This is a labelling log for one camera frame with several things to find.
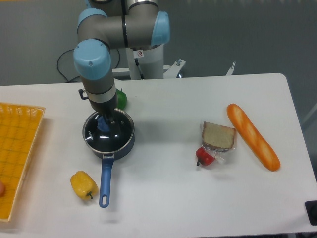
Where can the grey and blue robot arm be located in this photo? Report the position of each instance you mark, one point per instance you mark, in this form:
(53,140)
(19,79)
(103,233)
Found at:
(106,25)

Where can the yellow woven basket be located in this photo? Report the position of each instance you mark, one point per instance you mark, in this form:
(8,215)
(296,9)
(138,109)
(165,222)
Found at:
(19,126)

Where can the blue saucepan with handle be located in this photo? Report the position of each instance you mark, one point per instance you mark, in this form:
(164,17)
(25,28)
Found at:
(106,167)

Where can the red bell pepper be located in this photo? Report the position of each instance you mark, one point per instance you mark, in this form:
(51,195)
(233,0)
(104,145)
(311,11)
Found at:
(203,158)

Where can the wrapped bread slice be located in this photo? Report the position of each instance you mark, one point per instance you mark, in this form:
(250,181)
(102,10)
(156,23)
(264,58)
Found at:
(218,141)

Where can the green bell pepper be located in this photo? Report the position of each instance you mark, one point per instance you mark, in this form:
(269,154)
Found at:
(121,99)

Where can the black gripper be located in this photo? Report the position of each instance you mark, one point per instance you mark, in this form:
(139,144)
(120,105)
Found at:
(103,107)

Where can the black device at table edge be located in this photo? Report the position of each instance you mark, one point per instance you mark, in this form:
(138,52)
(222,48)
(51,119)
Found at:
(311,209)

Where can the orange baguette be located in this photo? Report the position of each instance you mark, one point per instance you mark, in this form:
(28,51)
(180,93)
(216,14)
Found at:
(249,133)

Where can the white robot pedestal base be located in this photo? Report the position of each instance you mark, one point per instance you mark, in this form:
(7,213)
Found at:
(148,63)

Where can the glass pot lid blue knob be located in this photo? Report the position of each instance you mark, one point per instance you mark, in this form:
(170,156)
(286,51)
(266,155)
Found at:
(110,137)

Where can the yellow bell pepper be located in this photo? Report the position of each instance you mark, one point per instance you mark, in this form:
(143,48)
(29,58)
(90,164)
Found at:
(83,185)

